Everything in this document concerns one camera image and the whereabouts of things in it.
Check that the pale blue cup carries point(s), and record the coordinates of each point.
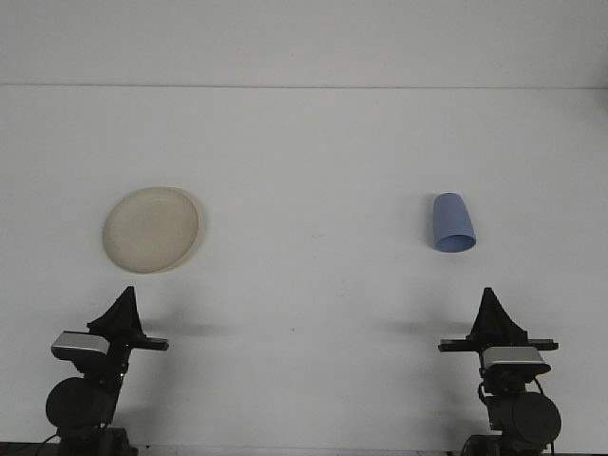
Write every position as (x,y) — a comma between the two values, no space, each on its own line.
(451,218)

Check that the pale round plate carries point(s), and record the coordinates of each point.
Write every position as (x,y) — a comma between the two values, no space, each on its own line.
(149,230)

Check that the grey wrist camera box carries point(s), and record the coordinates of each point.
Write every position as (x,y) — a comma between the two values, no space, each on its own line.
(515,358)
(78,344)

